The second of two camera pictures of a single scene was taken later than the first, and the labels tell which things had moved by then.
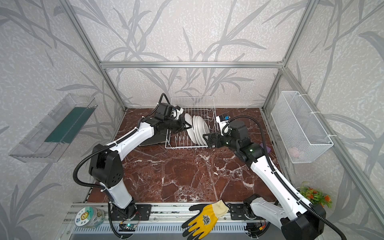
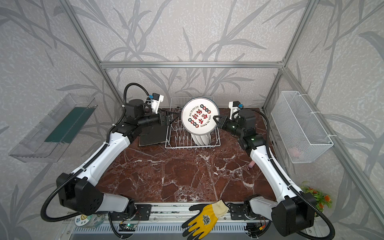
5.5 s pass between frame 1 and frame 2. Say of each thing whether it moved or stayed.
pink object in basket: stayed
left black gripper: moved
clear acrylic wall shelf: stayed
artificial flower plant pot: stayed
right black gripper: moved
